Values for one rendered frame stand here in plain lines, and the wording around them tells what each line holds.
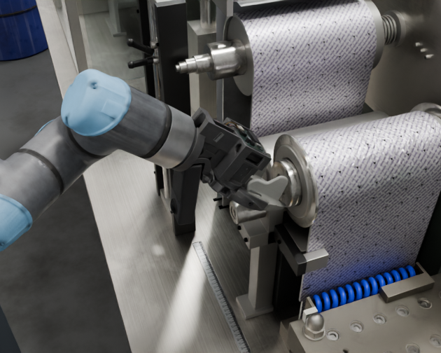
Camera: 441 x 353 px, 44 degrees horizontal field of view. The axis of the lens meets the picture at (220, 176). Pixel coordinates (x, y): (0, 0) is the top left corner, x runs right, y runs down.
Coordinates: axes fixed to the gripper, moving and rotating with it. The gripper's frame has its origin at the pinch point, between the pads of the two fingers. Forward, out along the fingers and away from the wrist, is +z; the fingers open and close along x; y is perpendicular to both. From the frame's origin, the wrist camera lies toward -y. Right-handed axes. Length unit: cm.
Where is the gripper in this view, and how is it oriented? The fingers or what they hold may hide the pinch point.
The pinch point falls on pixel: (269, 197)
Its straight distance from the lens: 84.5
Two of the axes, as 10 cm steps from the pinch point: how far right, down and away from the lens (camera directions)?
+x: -3.5, -6.1, 7.1
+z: 7.2, 3.1, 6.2
